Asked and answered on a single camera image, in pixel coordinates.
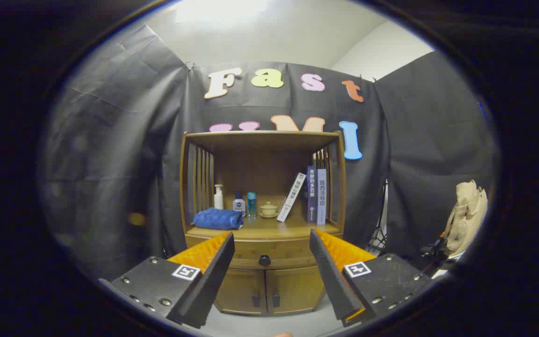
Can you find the beige lidded teacup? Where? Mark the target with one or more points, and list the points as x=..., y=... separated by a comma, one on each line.
x=268, y=209

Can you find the light purple book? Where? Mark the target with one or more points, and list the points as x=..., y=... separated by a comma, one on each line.
x=321, y=196

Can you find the beige bag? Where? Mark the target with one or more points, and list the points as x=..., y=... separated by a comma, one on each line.
x=466, y=220

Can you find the black backdrop cloth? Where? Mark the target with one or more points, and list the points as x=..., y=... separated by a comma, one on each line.
x=110, y=164

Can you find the wooden cabinet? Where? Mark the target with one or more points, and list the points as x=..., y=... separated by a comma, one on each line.
x=260, y=168

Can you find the white pump bottle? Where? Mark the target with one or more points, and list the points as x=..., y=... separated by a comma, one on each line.
x=218, y=200

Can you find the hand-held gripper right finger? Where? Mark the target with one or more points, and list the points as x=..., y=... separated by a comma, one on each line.
x=332, y=281

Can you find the white book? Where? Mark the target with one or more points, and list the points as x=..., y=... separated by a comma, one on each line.
x=291, y=197

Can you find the dark blue book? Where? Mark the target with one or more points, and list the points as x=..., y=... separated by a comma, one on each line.
x=311, y=196

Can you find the blue rolled towel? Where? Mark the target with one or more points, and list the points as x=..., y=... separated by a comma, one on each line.
x=218, y=219

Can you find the wooden cabinet door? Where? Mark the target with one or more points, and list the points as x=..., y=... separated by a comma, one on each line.
x=241, y=290
x=295, y=288

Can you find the wooden countertop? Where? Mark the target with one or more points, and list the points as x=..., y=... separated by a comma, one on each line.
x=269, y=227

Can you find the white bottle with blue cap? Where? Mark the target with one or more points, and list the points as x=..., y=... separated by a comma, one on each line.
x=239, y=206

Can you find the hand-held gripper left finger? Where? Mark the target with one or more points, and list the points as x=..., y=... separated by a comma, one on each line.
x=213, y=281

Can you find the clear blue bottle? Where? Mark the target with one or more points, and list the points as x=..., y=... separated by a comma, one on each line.
x=251, y=206

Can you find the wooden drawer with black knob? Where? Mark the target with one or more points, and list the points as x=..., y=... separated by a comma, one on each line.
x=251, y=250

